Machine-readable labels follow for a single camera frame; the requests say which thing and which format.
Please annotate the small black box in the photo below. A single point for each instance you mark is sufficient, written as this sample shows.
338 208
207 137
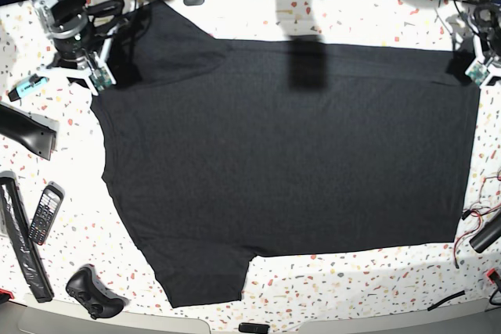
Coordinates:
253 328

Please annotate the black game controller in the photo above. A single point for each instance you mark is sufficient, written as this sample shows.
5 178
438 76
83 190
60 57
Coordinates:
82 288

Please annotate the black cable tie strip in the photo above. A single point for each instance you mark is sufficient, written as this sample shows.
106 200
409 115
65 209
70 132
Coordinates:
446 299

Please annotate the black T-shirt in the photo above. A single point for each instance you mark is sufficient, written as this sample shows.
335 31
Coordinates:
219 151

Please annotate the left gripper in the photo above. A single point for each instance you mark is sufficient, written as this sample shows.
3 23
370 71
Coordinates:
484 70

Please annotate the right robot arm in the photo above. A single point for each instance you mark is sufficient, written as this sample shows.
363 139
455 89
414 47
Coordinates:
62 19

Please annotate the small red clip left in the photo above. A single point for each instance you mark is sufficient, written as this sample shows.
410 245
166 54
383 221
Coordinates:
5 296

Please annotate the small red clip right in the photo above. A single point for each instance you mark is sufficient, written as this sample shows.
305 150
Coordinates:
494 277

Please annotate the black TV remote control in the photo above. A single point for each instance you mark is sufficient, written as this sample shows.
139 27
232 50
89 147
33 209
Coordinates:
45 214

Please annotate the black cylinder with wires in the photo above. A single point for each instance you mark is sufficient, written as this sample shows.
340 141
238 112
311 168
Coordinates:
487 236

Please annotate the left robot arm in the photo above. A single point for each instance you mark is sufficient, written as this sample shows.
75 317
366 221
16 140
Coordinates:
485 25

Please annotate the long black plastic bar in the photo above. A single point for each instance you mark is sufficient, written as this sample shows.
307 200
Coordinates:
26 254

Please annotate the black curved plastic handle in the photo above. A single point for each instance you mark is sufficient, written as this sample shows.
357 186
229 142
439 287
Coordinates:
36 137

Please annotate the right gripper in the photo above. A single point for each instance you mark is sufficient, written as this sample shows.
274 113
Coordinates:
82 59

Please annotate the small red clip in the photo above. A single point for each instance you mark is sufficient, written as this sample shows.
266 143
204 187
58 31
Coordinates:
5 296
494 277

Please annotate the light blue highlighter marker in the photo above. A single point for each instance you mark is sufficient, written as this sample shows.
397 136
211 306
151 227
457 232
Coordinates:
26 86

